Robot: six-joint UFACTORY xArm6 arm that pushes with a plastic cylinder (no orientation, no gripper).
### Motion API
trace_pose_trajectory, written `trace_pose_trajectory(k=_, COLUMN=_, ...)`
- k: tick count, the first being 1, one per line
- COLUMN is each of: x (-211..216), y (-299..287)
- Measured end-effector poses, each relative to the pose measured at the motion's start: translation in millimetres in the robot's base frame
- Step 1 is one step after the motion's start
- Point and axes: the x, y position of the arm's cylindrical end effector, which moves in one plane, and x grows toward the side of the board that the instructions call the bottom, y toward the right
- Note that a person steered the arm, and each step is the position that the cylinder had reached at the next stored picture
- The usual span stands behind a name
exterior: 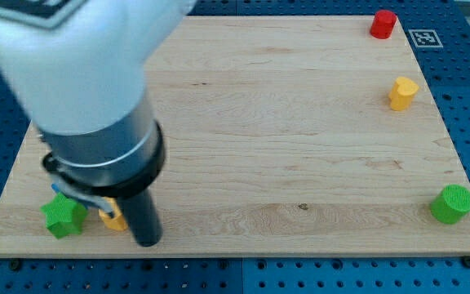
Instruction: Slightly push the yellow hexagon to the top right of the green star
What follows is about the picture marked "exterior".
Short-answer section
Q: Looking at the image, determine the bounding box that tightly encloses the green cylinder block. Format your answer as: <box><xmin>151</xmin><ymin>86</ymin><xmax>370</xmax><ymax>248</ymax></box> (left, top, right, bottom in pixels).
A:
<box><xmin>430</xmin><ymin>185</ymin><xmax>470</xmax><ymax>225</ymax></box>

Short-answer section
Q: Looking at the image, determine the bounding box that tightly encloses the white fiducial marker tag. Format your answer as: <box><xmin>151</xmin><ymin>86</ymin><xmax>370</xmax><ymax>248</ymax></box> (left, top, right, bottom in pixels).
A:
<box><xmin>408</xmin><ymin>29</ymin><xmax>443</xmax><ymax>48</ymax></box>

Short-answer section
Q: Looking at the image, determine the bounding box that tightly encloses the green star block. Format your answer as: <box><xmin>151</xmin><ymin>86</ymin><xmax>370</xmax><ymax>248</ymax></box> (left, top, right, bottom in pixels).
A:
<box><xmin>40</xmin><ymin>193</ymin><xmax>88</xmax><ymax>239</ymax></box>

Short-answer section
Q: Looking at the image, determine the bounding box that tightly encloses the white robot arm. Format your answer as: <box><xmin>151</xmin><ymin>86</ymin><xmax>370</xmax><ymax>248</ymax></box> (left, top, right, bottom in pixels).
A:
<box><xmin>0</xmin><ymin>0</ymin><xmax>195</xmax><ymax>247</ymax></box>

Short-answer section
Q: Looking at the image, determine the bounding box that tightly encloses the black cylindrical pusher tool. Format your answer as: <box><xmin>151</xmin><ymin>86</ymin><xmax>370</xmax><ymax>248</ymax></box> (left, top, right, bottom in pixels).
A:
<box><xmin>117</xmin><ymin>189</ymin><xmax>162</xmax><ymax>247</ymax></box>

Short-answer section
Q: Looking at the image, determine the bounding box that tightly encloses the red cylinder block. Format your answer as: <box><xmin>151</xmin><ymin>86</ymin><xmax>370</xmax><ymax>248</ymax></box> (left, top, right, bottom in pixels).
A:
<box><xmin>370</xmin><ymin>10</ymin><xmax>397</xmax><ymax>39</ymax></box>

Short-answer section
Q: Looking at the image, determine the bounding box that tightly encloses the yellow hexagon block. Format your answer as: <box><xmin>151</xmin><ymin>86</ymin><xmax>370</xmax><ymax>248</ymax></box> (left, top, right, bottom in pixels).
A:
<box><xmin>98</xmin><ymin>197</ymin><xmax>128</xmax><ymax>231</ymax></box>

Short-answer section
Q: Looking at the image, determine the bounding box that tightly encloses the yellow heart block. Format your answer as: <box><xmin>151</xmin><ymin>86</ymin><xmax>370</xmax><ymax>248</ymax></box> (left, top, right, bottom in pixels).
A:
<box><xmin>388</xmin><ymin>76</ymin><xmax>419</xmax><ymax>111</ymax></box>

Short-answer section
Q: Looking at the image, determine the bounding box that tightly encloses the wooden board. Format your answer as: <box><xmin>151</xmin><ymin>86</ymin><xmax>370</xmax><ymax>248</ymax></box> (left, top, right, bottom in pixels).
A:
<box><xmin>0</xmin><ymin>16</ymin><xmax>470</xmax><ymax>259</ymax></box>

